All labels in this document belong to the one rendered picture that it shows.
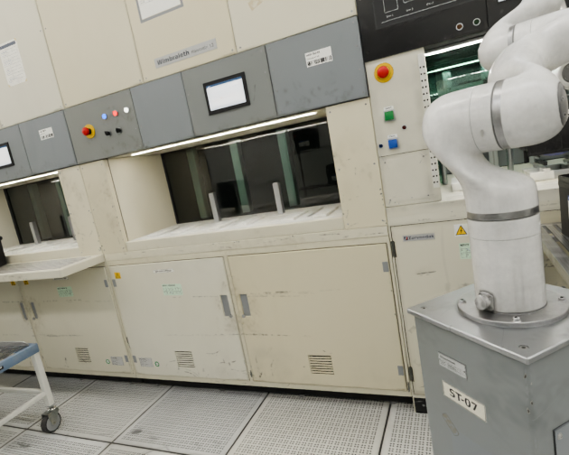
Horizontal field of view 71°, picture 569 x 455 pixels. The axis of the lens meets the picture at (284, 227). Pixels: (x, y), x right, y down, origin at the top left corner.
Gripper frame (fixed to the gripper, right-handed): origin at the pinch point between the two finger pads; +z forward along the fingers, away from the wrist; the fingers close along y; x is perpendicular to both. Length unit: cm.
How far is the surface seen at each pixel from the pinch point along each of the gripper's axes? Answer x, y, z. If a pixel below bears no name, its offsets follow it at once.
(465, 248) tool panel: -53, -35, -31
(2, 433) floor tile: -123, -263, -75
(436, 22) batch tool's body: 25, -36, -31
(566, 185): -30, -8, -54
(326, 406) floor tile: -122, -99, -32
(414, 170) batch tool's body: -22, -49, -30
